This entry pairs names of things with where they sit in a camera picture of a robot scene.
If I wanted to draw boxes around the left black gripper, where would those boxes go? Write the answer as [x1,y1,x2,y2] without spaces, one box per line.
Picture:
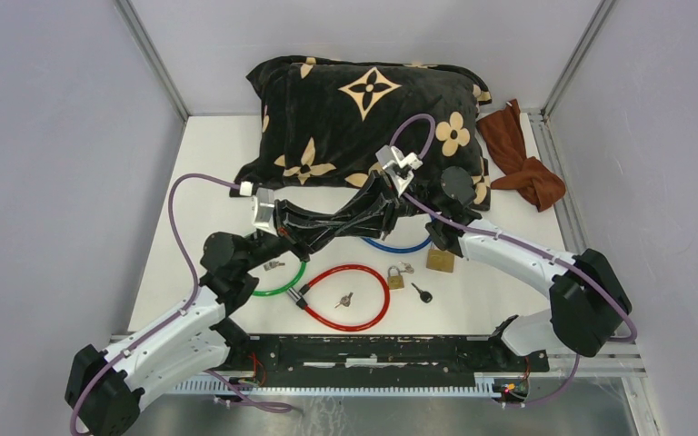
[244,201,348,273]

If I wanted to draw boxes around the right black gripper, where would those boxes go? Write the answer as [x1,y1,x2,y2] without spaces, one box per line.
[332,173,438,243]

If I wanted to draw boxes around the blue cable lock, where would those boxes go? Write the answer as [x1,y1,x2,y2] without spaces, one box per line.
[362,237,431,254]

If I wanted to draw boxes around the small silver keys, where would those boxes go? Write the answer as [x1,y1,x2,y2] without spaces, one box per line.
[264,261,285,271]

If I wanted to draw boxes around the green cable lock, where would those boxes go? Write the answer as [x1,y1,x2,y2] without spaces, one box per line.
[253,262,307,297]

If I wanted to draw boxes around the red cable lock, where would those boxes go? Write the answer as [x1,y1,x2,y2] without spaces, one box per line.
[287,263,393,332]

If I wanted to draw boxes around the small brass padlock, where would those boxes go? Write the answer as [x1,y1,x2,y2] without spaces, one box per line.
[387,266,405,291]

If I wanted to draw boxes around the large brass padlock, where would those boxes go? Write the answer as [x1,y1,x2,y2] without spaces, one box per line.
[425,247,455,273]

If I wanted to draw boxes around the black padlock key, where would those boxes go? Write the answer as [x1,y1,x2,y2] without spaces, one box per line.
[412,283,433,303]

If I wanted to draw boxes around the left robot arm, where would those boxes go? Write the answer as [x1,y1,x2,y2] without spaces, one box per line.
[65,201,379,435]

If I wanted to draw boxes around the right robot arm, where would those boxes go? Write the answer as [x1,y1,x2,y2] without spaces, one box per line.
[334,167,637,371]

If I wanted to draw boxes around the red lock keys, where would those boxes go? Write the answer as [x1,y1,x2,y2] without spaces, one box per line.
[335,292,354,308]

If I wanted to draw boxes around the small padlock keys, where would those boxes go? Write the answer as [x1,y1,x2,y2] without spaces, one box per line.
[399,262,415,274]

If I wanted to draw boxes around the black floral pillow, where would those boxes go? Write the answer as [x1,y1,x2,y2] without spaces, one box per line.
[235,55,492,212]

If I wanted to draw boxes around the brown cloth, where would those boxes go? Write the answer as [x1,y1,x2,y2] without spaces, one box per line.
[477,99,567,212]

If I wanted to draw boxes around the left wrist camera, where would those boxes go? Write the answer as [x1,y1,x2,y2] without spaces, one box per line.
[252,188,276,234]

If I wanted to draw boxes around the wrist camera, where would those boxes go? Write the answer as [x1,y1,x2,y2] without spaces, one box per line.
[252,188,276,234]
[375,145,423,196]

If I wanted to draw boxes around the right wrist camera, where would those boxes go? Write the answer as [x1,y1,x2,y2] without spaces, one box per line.
[375,145,423,196]

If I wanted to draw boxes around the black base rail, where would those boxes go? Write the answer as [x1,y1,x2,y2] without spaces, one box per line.
[219,334,550,389]

